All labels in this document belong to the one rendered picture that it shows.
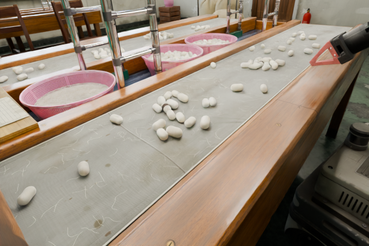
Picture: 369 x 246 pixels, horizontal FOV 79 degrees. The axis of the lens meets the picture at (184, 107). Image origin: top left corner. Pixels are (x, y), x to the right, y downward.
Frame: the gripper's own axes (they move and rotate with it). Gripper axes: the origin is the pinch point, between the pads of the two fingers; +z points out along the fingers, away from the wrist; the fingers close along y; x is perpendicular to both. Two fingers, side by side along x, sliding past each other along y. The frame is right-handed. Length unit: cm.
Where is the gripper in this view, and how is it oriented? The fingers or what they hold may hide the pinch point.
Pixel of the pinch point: (313, 62)
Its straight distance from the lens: 74.8
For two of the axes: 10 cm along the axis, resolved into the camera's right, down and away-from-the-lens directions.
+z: -5.6, 3.5, 7.5
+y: -6.6, 3.6, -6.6
